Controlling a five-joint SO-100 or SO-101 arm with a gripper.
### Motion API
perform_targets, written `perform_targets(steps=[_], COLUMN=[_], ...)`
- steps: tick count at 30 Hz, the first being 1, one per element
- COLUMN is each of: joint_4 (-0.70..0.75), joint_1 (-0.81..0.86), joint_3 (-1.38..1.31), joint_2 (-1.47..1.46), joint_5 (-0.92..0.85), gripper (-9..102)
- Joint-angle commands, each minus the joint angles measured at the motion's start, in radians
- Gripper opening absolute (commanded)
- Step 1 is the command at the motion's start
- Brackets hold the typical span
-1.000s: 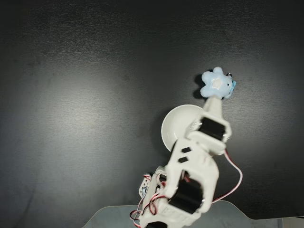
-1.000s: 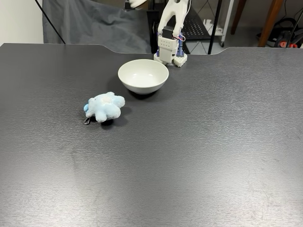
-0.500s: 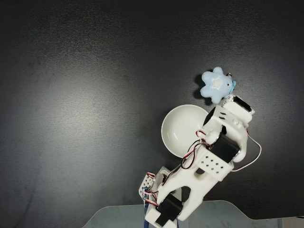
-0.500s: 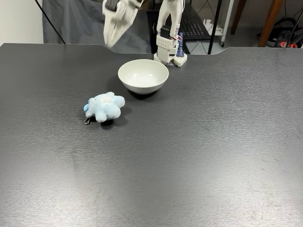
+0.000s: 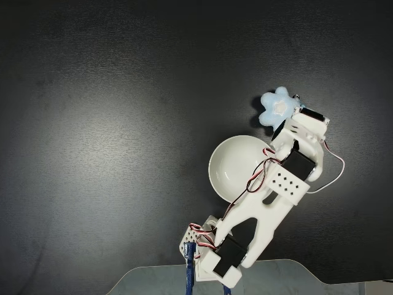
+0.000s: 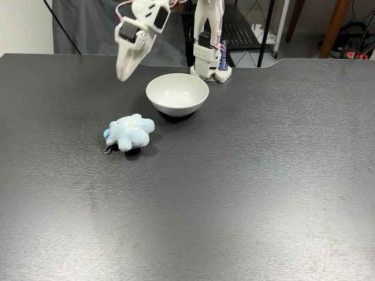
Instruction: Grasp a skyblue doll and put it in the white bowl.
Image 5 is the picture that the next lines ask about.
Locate skyblue plush doll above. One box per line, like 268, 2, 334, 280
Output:
259, 86, 305, 129

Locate white ceramic bowl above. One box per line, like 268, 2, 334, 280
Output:
208, 135, 279, 205

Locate gray cloth backdrop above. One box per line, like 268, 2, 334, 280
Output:
109, 258, 393, 295

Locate red white servo cable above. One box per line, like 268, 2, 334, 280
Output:
306, 136, 345, 194

